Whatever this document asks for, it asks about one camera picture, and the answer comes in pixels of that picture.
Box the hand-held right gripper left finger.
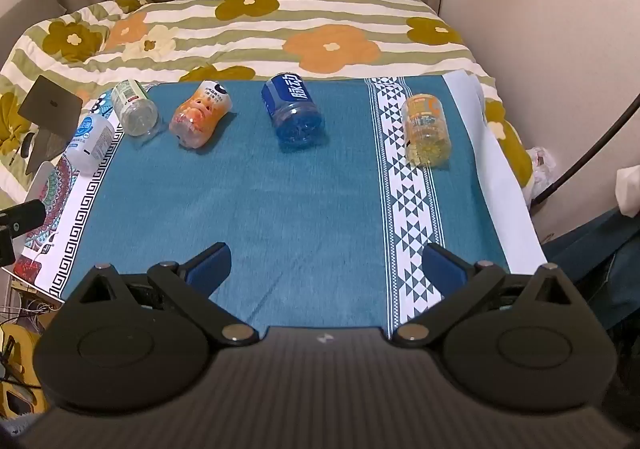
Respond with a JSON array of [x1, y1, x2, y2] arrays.
[[65, 242, 260, 348]]

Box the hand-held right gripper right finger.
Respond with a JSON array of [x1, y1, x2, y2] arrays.
[[391, 242, 587, 349]]

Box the teal patterned tablecloth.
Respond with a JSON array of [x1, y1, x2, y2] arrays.
[[12, 70, 548, 337]]

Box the clear orange-label bottle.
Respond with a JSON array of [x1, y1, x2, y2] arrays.
[[402, 93, 453, 166]]

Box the white plastic bag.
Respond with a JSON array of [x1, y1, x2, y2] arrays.
[[522, 146, 558, 204]]

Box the orange pink plastic bottle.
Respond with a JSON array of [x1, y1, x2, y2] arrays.
[[169, 80, 233, 149]]

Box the dark blue cloth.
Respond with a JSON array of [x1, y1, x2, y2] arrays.
[[542, 208, 640, 330]]

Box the white bottle with blue label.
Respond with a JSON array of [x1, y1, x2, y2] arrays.
[[64, 115, 117, 174]]

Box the blue plastic bottle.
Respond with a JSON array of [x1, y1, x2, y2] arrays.
[[261, 72, 325, 147]]

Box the clear bottle with green label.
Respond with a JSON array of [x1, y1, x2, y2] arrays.
[[110, 79, 160, 137]]

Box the mandala patterned cloth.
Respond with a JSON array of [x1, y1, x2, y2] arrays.
[[12, 154, 82, 287]]

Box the black device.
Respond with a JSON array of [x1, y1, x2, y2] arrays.
[[0, 199, 47, 266]]

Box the white tissue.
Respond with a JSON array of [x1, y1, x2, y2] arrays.
[[615, 166, 640, 217]]

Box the yellow object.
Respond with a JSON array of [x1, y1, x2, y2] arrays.
[[0, 324, 46, 417]]

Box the grey laptop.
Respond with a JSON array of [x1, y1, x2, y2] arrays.
[[18, 75, 84, 142]]

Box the floral striped blanket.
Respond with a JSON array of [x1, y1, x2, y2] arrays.
[[0, 0, 535, 210]]

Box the grey headboard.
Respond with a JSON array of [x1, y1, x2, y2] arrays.
[[0, 0, 67, 67]]

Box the black curved cable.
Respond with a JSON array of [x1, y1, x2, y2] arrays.
[[529, 94, 640, 207]]

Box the tangled thin cables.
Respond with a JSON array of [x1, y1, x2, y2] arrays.
[[0, 286, 58, 330]]

